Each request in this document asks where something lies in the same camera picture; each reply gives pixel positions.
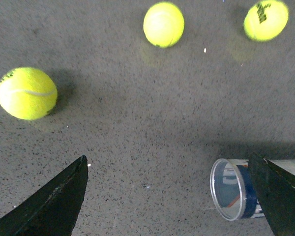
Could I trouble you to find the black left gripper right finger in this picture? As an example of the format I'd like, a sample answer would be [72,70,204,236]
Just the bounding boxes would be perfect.
[248,153,295,236]

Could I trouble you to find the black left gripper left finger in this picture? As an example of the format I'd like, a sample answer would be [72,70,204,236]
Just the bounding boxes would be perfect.
[0,155,88,236]

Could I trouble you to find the clear blue Wilson tennis can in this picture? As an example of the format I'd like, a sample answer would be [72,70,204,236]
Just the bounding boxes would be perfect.
[210,159,264,221]

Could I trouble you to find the far-left yellow tennis ball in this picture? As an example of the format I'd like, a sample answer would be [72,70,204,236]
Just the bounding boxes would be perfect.
[0,67,58,120]

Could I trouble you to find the yellow tennis ball black logo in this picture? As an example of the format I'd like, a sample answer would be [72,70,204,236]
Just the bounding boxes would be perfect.
[243,0,289,42]

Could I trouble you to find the plain yellow tennis ball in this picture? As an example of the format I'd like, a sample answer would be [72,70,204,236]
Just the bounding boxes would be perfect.
[143,1,185,48]

